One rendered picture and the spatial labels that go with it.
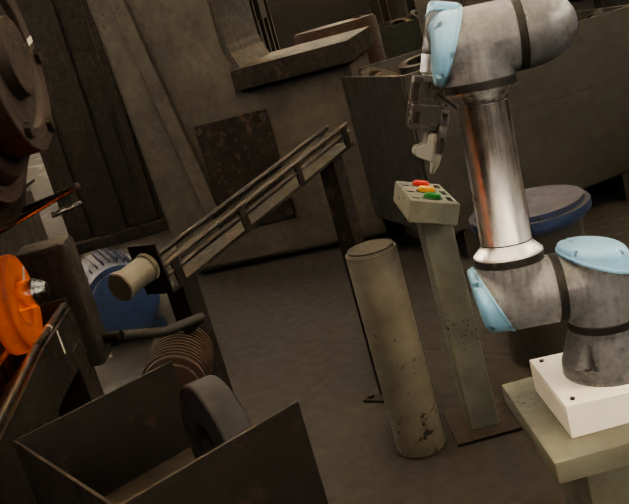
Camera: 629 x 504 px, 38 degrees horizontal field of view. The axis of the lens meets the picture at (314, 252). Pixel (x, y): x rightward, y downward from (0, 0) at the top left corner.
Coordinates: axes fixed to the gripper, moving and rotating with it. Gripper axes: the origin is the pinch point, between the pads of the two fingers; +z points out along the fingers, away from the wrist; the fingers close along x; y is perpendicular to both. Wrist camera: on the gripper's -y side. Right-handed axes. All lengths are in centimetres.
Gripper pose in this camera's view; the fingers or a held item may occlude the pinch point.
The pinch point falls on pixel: (435, 168)
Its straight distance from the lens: 203.5
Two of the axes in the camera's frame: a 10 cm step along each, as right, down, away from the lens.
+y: -9.9, -0.7, -0.8
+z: -0.8, 9.7, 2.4
